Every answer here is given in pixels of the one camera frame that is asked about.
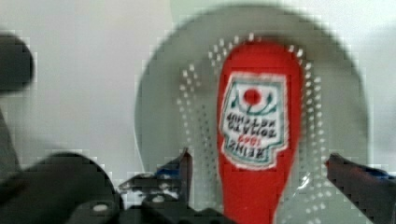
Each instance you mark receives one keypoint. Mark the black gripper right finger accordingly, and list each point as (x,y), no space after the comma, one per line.
(372,191)

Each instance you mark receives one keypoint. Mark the green oval strainer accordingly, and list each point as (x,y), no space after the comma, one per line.
(176,107)

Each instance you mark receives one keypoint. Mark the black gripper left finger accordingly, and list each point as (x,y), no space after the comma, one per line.
(164,195)

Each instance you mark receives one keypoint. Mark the red plush ketchup bottle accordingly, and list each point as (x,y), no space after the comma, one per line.
(258,128)

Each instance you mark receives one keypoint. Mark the black cylinder cup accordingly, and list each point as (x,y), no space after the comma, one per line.
(16,64)

